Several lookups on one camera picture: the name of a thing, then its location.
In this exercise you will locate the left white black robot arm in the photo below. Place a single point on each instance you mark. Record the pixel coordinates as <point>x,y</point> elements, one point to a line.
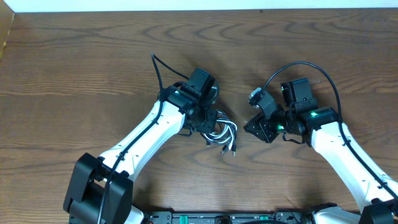
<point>100,189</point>

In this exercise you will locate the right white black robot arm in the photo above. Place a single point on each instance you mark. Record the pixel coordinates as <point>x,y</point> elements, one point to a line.
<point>373,190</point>

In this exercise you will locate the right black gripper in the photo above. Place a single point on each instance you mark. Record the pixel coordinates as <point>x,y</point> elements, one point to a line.
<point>265,130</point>

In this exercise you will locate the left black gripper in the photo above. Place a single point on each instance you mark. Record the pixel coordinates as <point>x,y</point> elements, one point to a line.
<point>205,121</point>

